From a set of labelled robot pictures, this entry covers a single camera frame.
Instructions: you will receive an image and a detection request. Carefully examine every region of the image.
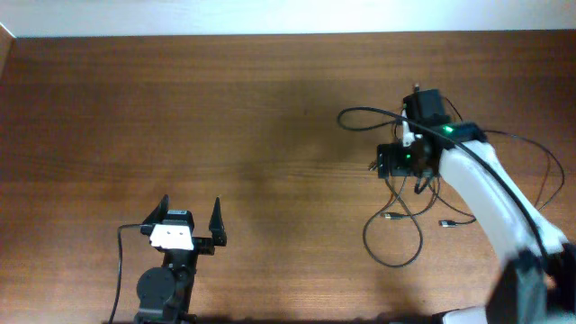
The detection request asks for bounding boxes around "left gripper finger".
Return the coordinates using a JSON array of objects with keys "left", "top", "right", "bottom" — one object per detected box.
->
[
  {"left": 209, "top": 197, "right": 227, "bottom": 247},
  {"left": 142, "top": 194, "right": 169, "bottom": 224}
]

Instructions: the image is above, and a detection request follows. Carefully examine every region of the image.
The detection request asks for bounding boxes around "long black usb cable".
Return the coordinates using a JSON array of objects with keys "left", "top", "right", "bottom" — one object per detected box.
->
[{"left": 411, "top": 82, "right": 566, "bottom": 229}]

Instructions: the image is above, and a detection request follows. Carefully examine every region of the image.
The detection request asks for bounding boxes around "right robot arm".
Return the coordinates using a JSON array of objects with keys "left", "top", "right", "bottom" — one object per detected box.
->
[{"left": 375, "top": 88, "right": 575, "bottom": 323}]

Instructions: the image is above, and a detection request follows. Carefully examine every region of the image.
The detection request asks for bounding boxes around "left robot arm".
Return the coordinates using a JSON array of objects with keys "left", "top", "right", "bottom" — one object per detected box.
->
[{"left": 134, "top": 195, "right": 227, "bottom": 324}]

